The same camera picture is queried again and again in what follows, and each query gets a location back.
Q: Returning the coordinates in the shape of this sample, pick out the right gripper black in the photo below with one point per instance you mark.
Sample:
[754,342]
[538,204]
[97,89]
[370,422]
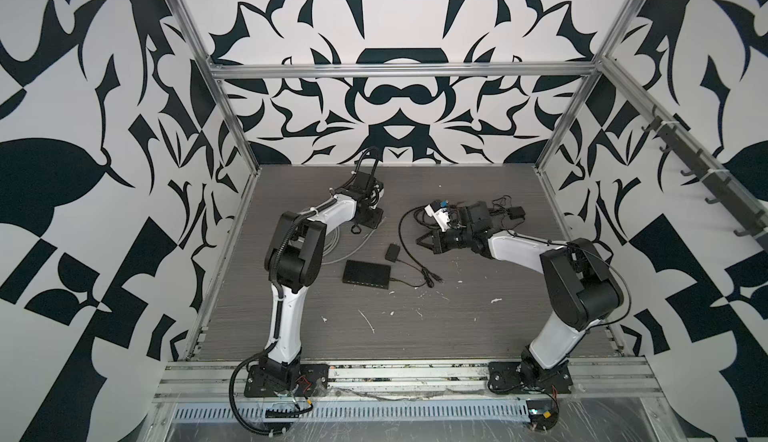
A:
[438,245]

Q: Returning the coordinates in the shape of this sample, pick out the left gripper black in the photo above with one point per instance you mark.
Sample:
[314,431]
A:
[375,222]

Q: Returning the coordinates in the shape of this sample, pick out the small black adapter with cable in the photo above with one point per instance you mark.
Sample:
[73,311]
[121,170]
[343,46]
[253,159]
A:
[430,278]

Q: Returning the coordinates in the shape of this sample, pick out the black wall power adapter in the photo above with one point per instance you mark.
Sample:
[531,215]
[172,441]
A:
[506,214]

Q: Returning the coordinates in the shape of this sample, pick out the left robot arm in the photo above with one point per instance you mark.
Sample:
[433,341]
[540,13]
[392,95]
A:
[293,261]

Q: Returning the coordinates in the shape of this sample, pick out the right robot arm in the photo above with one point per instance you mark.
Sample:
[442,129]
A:
[582,289]

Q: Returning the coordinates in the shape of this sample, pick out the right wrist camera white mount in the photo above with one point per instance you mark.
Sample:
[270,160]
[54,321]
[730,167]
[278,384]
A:
[444,215]

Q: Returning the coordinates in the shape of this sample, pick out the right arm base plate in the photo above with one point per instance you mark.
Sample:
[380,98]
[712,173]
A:
[526,376]

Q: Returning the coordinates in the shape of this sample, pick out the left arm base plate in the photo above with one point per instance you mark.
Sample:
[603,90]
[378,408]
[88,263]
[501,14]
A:
[267,379]

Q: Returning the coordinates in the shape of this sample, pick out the white slotted cable duct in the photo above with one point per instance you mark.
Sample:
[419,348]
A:
[394,411]

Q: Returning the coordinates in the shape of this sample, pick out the aluminium frame crossbar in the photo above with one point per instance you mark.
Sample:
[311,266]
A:
[401,70]

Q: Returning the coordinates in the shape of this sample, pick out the front aluminium rail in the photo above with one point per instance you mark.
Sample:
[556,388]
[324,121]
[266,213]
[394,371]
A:
[389,379]

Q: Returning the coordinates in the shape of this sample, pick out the wall hook rack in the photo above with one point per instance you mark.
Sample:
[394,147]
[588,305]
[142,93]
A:
[701,165]

